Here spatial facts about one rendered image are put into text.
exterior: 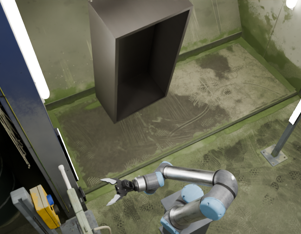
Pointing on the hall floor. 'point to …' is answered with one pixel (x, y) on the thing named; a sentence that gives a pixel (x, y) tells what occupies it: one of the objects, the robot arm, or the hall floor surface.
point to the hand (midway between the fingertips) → (102, 192)
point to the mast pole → (285, 137)
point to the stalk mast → (29, 211)
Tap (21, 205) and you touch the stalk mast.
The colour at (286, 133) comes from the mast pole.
